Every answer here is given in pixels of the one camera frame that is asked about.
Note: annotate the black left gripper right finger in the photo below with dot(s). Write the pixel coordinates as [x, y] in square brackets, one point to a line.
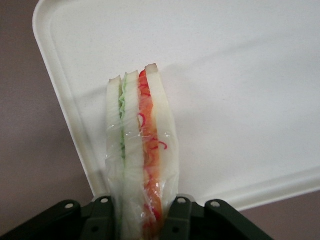
[212, 222]

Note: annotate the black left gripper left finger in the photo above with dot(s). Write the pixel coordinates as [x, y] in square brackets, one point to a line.
[62, 222]

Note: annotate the triangle sandwich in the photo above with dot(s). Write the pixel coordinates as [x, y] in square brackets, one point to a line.
[140, 150]

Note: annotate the cream plastic tray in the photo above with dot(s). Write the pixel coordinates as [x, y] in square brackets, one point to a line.
[212, 87]

